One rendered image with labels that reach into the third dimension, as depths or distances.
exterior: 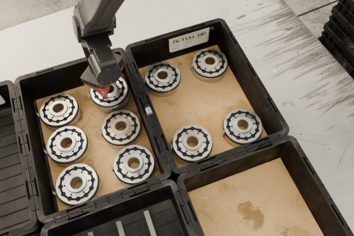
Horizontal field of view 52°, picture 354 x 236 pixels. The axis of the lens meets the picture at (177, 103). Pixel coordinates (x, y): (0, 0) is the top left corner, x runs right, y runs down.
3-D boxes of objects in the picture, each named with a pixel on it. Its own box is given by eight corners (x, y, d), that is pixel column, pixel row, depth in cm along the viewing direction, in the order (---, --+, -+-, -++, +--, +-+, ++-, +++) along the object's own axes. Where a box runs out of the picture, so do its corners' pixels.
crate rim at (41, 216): (16, 82, 96) (12, 77, 94) (124, 51, 101) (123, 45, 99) (42, 228, 77) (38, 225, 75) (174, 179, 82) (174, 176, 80)
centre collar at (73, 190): (64, 179, 87) (62, 178, 87) (82, 170, 88) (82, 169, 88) (70, 197, 85) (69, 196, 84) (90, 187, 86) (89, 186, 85)
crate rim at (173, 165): (124, 50, 101) (123, 45, 99) (222, 22, 106) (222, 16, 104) (174, 179, 82) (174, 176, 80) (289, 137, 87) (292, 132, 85)
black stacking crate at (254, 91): (129, 71, 109) (124, 47, 100) (218, 43, 115) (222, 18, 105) (175, 191, 90) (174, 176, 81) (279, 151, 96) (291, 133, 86)
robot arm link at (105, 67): (110, 4, 77) (70, 12, 74) (130, 40, 72) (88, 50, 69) (111, 43, 87) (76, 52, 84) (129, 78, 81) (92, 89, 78)
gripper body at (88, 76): (124, 60, 92) (119, 41, 86) (104, 91, 87) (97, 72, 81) (102, 52, 94) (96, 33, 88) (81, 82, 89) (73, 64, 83)
